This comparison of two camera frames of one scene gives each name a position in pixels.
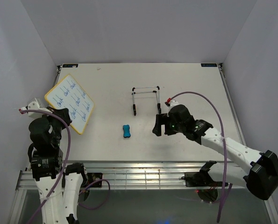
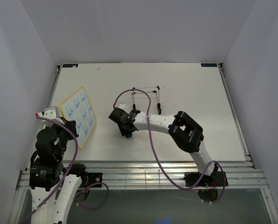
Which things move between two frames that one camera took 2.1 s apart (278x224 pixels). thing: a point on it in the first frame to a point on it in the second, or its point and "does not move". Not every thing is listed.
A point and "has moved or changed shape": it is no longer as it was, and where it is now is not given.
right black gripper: x=160 y=119 to x=123 y=131
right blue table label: x=209 y=65 does not move
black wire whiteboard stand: x=158 y=103 does not move
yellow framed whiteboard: x=67 y=94 has moved or changed shape
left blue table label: x=70 y=66 does not move
